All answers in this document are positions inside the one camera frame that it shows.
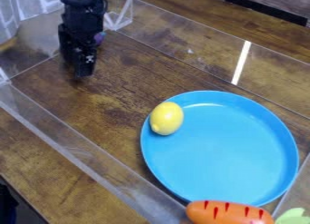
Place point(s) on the purple toy eggplant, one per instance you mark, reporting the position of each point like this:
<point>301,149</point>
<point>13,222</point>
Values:
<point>99,38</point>

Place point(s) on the yellow toy lemon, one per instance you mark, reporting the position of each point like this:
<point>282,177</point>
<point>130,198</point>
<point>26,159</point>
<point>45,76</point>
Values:
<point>166,118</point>

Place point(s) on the orange toy carrot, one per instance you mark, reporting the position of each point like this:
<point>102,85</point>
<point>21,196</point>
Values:
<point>222,212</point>

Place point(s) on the white patterned curtain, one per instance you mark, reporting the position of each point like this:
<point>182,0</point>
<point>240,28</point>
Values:
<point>19,10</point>

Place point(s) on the blue round plate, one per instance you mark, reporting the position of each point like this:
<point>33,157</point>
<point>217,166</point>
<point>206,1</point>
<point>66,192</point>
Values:
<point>233,152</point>

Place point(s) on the clear acrylic enclosure wall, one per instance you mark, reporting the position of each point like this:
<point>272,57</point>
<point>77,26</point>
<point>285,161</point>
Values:
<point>70,131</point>

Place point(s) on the green carrot leaves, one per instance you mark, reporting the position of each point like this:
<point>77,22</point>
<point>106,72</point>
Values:
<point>293,216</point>

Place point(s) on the black bar in background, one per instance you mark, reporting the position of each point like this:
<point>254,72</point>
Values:
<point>268,10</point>

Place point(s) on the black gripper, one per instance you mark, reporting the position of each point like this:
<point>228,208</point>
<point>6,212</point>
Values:
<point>82,23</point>

